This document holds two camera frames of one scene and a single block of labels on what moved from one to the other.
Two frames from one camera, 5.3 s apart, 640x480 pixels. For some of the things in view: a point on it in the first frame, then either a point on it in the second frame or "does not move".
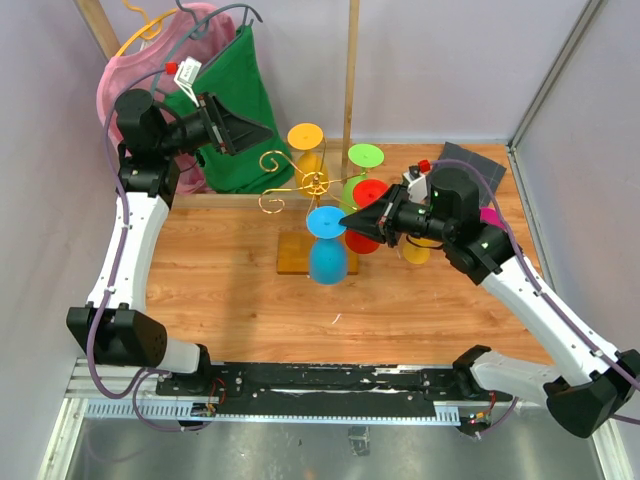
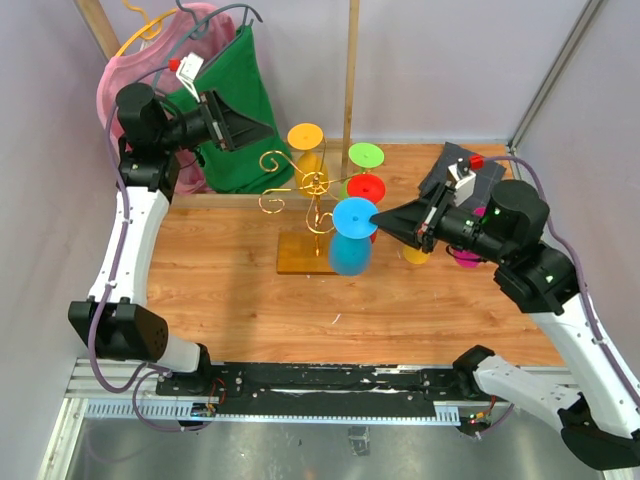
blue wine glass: (328, 257) -> (350, 243)
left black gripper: (230, 133) does not move
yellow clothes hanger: (150, 29) does not move
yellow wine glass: (418, 255) does not move
